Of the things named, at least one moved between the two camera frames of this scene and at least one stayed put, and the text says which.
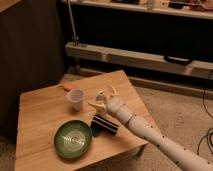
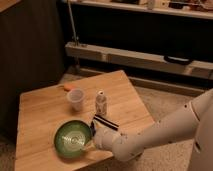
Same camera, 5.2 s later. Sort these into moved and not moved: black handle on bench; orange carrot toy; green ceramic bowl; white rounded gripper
Moved: white rounded gripper
Not moved: green ceramic bowl; orange carrot toy; black handle on bench
